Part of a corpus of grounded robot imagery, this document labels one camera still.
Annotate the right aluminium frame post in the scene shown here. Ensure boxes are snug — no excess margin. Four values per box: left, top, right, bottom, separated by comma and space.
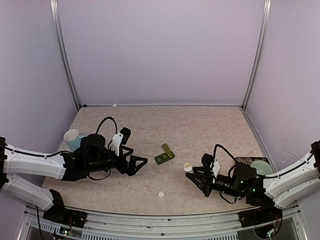
241, 0, 272, 112

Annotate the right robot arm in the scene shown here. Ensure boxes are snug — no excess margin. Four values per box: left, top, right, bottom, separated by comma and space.
183, 141, 320, 222

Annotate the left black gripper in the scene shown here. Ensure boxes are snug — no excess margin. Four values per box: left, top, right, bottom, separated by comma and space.
86, 147, 148, 176

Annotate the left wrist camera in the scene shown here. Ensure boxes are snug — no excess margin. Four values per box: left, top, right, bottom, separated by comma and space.
107, 127, 131, 157

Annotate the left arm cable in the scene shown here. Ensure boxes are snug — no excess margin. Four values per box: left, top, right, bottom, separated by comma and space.
4, 116, 119, 181

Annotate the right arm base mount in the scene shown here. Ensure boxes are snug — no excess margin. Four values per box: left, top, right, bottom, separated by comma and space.
238, 205, 283, 228

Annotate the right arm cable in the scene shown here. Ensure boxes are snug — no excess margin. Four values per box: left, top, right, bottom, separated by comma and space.
212, 143, 320, 205

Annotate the pale green bowl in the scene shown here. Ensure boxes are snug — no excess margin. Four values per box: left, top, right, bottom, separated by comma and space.
250, 160, 274, 176

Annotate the light blue mug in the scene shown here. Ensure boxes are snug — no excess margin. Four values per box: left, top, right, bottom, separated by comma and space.
63, 129, 85, 152

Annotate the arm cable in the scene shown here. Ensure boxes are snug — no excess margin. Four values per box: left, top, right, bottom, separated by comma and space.
4, 116, 119, 181
212, 143, 320, 205

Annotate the front aluminium rail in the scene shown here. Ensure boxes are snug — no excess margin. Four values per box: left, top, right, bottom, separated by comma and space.
23, 211, 301, 240

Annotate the white pill bottle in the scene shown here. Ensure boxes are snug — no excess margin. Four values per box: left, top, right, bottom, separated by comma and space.
183, 162, 193, 173

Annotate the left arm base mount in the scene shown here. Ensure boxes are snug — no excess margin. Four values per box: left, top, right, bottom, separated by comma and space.
43, 206, 88, 229

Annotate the left aluminium frame post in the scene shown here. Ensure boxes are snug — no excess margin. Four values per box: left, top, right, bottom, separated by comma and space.
50, 0, 81, 111

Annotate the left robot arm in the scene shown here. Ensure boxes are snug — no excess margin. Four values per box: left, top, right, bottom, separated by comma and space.
0, 133, 148, 223

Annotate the aluminium frame post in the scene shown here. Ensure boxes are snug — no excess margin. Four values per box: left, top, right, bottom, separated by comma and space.
241, 0, 272, 112
50, 0, 81, 111

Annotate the black floral square plate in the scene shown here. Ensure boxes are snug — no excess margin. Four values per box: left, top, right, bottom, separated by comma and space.
234, 156, 270, 167

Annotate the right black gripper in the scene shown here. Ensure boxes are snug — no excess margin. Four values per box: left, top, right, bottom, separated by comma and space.
186, 166, 245, 199

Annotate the green weekly pill organizer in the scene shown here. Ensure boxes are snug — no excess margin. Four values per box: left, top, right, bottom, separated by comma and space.
154, 143, 175, 165

